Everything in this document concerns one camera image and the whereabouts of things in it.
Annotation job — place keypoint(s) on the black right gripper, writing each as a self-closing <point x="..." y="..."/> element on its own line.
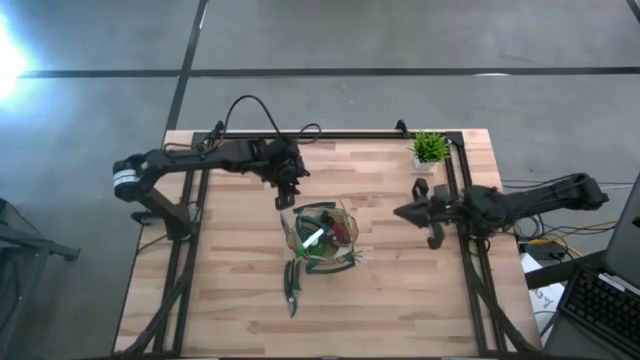
<point x="445" y="207"/>

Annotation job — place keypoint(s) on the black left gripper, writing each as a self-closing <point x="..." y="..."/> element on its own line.
<point x="282" y="162"/>

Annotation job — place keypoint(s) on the red garden tool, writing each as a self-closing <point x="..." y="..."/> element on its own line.
<point x="336" y="227"/>

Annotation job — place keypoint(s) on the green spray bottle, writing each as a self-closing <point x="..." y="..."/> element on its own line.
<point x="312" y="241"/>

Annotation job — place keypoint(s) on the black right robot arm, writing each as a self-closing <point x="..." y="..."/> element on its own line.
<point x="540" y="200"/>

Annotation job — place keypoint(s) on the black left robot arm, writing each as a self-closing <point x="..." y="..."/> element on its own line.
<point x="200" y="156"/>

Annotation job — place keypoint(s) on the beige green gardening bag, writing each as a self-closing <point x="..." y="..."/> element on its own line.
<point x="325" y="265"/>

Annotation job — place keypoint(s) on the long-bladed green garden shears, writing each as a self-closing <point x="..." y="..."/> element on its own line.
<point x="291" y="290"/>

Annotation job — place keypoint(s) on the green plant white pot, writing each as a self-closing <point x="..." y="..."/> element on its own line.
<point x="429" y="147"/>

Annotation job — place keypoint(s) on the white paper sheet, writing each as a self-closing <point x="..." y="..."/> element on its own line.
<point x="542" y="295"/>

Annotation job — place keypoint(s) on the black laptop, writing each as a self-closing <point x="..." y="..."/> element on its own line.
<point x="600" y="305"/>

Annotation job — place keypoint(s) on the black side stand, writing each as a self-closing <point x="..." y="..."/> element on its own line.
<point x="30" y="245"/>

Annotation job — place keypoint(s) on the black aluminium table frame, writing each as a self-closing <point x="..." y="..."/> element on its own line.
<point x="360" y="135"/>

